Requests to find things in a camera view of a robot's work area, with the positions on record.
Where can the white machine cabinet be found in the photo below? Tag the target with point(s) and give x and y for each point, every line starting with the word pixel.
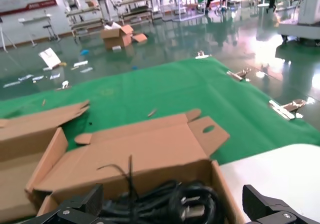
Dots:
pixel 310 8

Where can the flat cardboard piece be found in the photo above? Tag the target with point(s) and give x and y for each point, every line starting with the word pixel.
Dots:
pixel 139 37

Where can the large open cardboard carton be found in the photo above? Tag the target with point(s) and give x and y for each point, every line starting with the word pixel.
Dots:
pixel 115 39

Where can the blue packet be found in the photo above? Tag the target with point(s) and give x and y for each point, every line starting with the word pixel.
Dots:
pixel 84 52

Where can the white packet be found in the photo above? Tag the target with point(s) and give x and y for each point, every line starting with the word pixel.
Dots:
pixel 86 70
pixel 37 78
pixel 11 84
pixel 25 77
pixel 80 63
pixel 54 76

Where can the white folding table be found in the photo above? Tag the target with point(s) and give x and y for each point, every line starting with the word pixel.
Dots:
pixel 35 19

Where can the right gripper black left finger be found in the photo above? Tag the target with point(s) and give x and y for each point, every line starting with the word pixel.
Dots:
pixel 82 209

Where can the black stool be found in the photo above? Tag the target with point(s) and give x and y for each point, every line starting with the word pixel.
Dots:
pixel 49 31

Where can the white paper bag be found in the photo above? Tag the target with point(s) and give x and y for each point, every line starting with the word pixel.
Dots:
pixel 50 58

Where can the green table cloth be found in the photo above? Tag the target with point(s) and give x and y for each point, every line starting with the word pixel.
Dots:
pixel 175 88

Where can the open cardboard box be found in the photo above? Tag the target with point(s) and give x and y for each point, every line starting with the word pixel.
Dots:
pixel 25 133
pixel 150 146

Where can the metal shelf cart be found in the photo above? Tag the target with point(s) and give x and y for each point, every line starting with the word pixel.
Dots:
pixel 135 13
pixel 85 21

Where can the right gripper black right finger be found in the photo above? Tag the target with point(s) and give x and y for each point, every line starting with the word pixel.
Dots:
pixel 265 211

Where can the white frame rack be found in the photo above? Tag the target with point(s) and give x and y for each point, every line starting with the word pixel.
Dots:
pixel 180 6

